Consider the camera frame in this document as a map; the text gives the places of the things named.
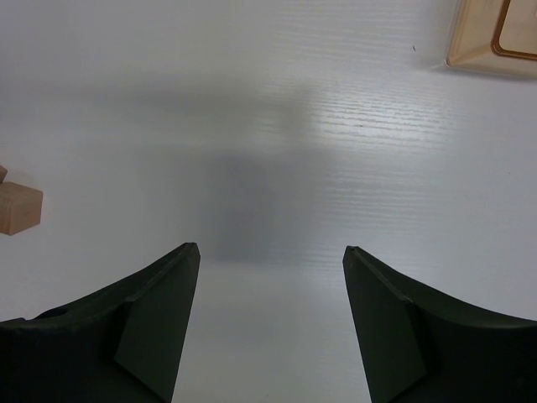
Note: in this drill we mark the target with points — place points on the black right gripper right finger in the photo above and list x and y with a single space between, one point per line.
419 344

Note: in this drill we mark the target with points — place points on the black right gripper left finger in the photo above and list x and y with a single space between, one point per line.
122 343

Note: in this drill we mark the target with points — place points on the amber transparent plastic bin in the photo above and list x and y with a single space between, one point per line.
496 37

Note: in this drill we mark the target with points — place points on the wide wooden block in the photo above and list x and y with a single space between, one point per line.
3 173

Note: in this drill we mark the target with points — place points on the small wooden cube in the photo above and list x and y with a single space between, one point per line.
21 208

